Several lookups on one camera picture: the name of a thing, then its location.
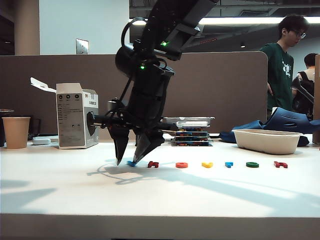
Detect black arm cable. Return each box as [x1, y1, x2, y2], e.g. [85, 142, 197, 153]
[107, 16, 149, 126]

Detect brown paper cup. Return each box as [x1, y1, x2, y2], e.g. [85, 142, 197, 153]
[2, 116, 32, 150]

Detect ceiling light strip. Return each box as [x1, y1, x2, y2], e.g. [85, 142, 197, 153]
[129, 16, 320, 26]

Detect blue foam clog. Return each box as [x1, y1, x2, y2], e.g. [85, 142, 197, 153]
[263, 107, 320, 135]

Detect flat magnet letter case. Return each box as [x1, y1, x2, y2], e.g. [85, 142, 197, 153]
[170, 141, 213, 148]
[174, 131, 211, 138]
[176, 127, 210, 133]
[172, 136, 210, 143]

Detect stacked clear magnet cases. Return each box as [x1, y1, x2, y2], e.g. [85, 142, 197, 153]
[161, 116, 216, 129]

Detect metal wall plate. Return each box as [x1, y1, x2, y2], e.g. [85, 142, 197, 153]
[75, 38, 90, 55]

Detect open face mask box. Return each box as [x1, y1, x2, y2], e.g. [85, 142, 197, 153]
[29, 77, 100, 150]

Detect navy blue cloth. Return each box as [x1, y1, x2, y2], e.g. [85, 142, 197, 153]
[219, 120, 311, 148]

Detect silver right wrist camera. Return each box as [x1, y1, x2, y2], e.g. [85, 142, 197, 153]
[107, 99, 121, 111]

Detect person with black backpack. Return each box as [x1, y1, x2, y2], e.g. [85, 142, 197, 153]
[291, 52, 320, 118]

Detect person in green shirt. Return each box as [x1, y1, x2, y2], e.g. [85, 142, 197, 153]
[259, 14, 311, 118]

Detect brown desk partition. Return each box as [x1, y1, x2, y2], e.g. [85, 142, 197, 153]
[0, 51, 269, 137]

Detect beige oval tray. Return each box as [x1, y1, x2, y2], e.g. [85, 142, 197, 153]
[231, 129, 303, 156]

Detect small white device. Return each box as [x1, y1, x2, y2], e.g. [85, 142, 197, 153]
[31, 137, 53, 146]

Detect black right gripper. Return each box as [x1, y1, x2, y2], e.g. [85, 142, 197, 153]
[86, 87, 176, 167]

